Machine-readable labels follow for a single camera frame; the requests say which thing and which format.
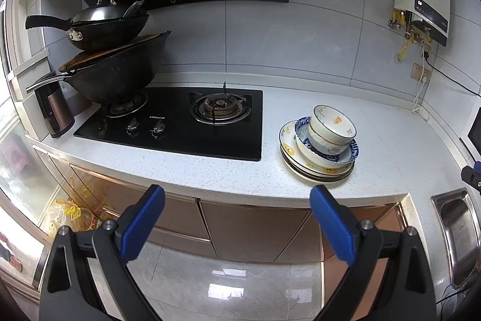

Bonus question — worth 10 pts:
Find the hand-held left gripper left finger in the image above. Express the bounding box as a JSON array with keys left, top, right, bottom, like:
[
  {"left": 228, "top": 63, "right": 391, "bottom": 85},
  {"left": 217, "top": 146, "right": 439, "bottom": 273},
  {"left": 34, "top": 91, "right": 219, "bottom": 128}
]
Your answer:
[{"left": 39, "top": 184, "right": 167, "bottom": 321}]

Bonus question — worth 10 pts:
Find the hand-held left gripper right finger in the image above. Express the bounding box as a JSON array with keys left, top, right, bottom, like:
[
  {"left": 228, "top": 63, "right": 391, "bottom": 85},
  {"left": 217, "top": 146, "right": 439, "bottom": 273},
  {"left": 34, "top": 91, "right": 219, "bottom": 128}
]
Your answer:
[{"left": 309, "top": 185, "right": 437, "bottom": 321}]

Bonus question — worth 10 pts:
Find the white striped deep plate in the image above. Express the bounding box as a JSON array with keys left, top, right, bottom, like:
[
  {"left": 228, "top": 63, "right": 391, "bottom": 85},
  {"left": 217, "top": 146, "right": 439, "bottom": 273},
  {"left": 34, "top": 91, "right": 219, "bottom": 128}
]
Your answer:
[{"left": 283, "top": 153, "right": 354, "bottom": 183}]

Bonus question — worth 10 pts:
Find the white bear print plate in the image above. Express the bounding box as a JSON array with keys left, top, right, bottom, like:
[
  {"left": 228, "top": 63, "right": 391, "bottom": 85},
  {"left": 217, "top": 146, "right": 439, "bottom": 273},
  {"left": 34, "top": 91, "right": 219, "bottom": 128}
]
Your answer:
[
  {"left": 279, "top": 120, "right": 357, "bottom": 175},
  {"left": 280, "top": 148, "right": 356, "bottom": 179}
]

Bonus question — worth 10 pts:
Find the blue patterned bowl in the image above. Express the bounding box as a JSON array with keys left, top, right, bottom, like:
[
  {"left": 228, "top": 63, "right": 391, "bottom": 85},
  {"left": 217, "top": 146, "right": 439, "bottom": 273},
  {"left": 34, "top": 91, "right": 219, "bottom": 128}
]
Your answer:
[{"left": 294, "top": 117, "right": 359, "bottom": 165}]

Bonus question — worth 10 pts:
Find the white bowl yellow print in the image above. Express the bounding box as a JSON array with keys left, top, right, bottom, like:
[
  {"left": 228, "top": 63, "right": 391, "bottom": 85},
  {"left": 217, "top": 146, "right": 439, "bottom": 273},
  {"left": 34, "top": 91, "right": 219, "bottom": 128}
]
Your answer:
[{"left": 308, "top": 105, "right": 357, "bottom": 149}]

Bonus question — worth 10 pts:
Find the white microwave oven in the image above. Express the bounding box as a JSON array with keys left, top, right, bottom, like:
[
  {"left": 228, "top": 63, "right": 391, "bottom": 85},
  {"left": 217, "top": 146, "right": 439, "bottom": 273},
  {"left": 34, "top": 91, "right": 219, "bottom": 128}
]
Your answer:
[{"left": 466, "top": 116, "right": 481, "bottom": 156}]

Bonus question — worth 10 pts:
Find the steel sink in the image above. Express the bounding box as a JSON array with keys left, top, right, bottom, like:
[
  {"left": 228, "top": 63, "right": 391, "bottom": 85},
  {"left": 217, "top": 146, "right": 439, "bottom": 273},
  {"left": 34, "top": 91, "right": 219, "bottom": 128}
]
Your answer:
[{"left": 430, "top": 187, "right": 481, "bottom": 289}]

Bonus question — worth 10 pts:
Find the yellow plastic bag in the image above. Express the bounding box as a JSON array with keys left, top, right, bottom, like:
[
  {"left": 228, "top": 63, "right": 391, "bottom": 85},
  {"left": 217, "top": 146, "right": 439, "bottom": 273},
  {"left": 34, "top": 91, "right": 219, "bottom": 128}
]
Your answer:
[{"left": 45, "top": 199, "right": 94, "bottom": 233}]

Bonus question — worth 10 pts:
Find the black glass gas stove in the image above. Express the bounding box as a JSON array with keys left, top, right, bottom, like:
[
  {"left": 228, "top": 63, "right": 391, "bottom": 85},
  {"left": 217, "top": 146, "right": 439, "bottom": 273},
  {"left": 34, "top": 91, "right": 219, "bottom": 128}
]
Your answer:
[{"left": 73, "top": 86, "right": 264, "bottom": 162}]

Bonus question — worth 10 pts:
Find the gas burner with trivet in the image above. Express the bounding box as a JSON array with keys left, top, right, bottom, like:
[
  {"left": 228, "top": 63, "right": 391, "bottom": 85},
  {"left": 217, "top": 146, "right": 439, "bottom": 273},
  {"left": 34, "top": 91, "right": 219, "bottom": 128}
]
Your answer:
[
  {"left": 189, "top": 81, "right": 252, "bottom": 125},
  {"left": 103, "top": 91, "right": 149, "bottom": 117}
]

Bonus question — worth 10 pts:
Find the glass door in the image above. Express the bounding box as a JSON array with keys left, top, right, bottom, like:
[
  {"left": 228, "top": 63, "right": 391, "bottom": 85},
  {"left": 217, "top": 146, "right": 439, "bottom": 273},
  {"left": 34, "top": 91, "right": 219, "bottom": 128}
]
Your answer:
[{"left": 0, "top": 110, "right": 72, "bottom": 288}]

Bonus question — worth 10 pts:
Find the brass pipe valve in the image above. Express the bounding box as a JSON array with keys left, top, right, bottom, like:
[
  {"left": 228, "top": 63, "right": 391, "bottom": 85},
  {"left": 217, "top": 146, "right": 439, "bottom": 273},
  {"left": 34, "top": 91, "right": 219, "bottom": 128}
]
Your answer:
[
  {"left": 387, "top": 11, "right": 406, "bottom": 31},
  {"left": 411, "top": 24, "right": 433, "bottom": 47}
]

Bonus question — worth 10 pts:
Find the pink stool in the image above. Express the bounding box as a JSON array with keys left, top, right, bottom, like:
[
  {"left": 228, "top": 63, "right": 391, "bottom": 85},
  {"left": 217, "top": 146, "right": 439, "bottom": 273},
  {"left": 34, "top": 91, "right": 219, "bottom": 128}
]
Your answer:
[{"left": 7, "top": 142, "right": 32, "bottom": 175}]

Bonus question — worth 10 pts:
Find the brown steel kettle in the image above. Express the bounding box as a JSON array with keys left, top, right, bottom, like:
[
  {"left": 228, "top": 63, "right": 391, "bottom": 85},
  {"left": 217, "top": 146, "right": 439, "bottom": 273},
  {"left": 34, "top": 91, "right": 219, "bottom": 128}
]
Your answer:
[{"left": 35, "top": 73, "right": 76, "bottom": 138}]

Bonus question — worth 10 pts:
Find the large black wok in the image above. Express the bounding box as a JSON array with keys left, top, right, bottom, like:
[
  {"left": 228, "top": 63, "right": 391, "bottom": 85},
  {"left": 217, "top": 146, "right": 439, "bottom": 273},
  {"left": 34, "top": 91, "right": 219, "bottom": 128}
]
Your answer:
[{"left": 26, "top": 31, "right": 171, "bottom": 105}]

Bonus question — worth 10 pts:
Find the round wooden board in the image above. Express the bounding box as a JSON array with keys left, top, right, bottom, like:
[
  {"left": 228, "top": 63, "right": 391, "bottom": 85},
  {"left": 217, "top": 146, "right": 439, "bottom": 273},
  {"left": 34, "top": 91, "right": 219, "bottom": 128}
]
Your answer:
[{"left": 58, "top": 29, "right": 171, "bottom": 73}]

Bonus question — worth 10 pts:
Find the small black wok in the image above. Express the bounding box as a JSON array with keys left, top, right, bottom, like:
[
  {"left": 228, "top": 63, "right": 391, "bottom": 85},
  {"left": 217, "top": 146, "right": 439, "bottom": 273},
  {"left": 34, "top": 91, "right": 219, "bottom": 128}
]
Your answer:
[{"left": 26, "top": 11, "right": 150, "bottom": 51}]

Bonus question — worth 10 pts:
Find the steel wok lid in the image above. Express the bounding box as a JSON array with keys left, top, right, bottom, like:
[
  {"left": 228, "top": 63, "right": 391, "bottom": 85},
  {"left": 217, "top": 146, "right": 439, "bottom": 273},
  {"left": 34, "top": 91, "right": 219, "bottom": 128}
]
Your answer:
[{"left": 71, "top": 0, "right": 145, "bottom": 24}]

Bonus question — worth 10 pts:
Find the metal spatula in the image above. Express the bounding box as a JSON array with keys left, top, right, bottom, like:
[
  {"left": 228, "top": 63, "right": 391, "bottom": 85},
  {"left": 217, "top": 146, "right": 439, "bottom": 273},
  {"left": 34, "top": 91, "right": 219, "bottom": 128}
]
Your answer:
[{"left": 122, "top": 0, "right": 145, "bottom": 21}]

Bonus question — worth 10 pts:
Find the black power cable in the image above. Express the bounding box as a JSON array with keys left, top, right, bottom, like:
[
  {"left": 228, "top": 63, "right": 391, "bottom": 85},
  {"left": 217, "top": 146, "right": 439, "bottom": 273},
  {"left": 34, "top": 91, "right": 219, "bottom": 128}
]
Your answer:
[{"left": 423, "top": 54, "right": 481, "bottom": 96}]

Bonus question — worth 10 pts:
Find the white power cable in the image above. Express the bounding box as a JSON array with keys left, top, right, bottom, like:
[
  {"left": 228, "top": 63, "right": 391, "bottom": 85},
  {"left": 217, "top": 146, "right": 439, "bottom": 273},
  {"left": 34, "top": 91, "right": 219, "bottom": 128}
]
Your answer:
[{"left": 411, "top": 78, "right": 429, "bottom": 113}]

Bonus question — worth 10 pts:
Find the double wall socket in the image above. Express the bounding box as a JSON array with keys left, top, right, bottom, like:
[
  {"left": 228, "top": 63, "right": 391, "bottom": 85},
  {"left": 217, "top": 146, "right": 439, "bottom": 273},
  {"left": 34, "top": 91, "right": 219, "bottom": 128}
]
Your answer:
[{"left": 412, "top": 63, "right": 431, "bottom": 81}]

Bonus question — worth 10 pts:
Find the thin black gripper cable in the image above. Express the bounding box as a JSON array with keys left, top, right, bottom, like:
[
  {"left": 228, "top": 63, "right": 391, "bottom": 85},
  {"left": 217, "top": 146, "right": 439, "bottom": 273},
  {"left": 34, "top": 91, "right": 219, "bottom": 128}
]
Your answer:
[{"left": 436, "top": 283, "right": 470, "bottom": 304}]

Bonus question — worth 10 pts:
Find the yellow gas hose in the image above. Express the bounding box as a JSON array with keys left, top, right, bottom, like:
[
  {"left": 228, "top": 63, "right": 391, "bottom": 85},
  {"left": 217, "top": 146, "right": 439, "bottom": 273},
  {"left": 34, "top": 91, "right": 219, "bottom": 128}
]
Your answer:
[{"left": 396, "top": 37, "right": 412, "bottom": 62}]

